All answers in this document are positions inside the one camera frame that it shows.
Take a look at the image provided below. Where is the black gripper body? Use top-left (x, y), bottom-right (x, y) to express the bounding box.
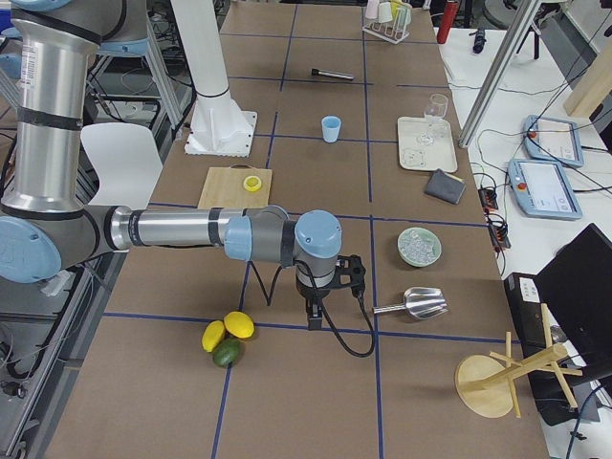
top-left (295, 274), bottom-right (333, 318)

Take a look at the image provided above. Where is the steel muddler black tip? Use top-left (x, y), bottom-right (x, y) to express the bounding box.
top-left (311, 68), bottom-right (355, 81)

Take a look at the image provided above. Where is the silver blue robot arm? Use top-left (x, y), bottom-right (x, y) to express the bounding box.
top-left (1, 1), bottom-right (341, 330)

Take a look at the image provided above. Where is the yellow whole lemon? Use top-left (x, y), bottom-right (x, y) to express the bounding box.
top-left (201, 320), bottom-right (226, 353)
top-left (223, 311), bottom-right (255, 339)

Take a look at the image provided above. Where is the light blue plastic cup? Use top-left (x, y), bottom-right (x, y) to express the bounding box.
top-left (321, 115), bottom-right (341, 143)

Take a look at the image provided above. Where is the wooden cup tree stand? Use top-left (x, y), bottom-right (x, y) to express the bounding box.
top-left (454, 303), bottom-right (582, 418)

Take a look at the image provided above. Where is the green lime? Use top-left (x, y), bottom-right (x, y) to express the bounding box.
top-left (212, 338), bottom-right (241, 367)

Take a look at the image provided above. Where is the steel ice scoop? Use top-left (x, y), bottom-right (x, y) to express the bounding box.
top-left (373, 287), bottom-right (448, 320)

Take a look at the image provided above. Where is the green bowl of ice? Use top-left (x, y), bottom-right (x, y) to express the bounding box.
top-left (397, 228), bottom-right (442, 268)

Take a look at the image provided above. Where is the bamboo cutting board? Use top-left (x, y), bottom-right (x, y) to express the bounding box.
top-left (197, 165), bottom-right (273, 209)

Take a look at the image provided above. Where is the grey folded cloth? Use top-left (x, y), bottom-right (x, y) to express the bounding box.
top-left (424, 168), bottom-right (466, 205)

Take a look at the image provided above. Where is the cream bear tray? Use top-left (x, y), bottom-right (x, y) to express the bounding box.
top-left (397, 117), bottom-right (458, 173)

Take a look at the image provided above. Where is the black desktop box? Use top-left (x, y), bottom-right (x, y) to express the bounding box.
top-left (504, 273), bottom-right (546, 357)

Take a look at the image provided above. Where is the clear wine glass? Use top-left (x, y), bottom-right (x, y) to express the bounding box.
top-left (416, 94), bottom-right (448, 145)

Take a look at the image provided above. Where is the white chair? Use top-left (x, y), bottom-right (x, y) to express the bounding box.
top-left (80, 122), bottom-right (163, 210)

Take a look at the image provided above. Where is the near blue teach pendant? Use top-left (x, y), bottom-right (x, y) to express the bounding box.
top-left (508, 159), bottom-right (582, 221)

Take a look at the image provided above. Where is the blue teach pendant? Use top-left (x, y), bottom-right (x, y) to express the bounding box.
top-left (523, 115), bottom-right (584, 167)
top-left (508, 159), bottom-right (582, 221)

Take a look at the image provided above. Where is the black monitor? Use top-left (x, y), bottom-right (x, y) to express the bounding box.
top-left (535, 223), bottom-right (611, 384)

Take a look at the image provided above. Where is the far blue teach pendant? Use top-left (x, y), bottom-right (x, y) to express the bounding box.
top-left (523, 115), bottom-right (584, 167)

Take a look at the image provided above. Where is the black folded umbrella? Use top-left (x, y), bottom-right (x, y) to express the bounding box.
top-left (472, 28), bottom-right (486, 55)

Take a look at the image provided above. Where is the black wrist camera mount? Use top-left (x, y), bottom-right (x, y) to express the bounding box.
top-left (334, 254), bottom-right (366, 298)

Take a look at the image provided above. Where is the black braided camera cable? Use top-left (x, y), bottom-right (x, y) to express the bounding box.
top-left (249, 261), bottom-right (376, 357)

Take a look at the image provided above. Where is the white wire cup rack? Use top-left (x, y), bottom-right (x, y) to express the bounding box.
top-left (361, 0), bottom-right (412, 44)

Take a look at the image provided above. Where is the aluminium frame post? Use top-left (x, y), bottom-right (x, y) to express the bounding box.
top-left (458, 0), bottom-right (542, 148)

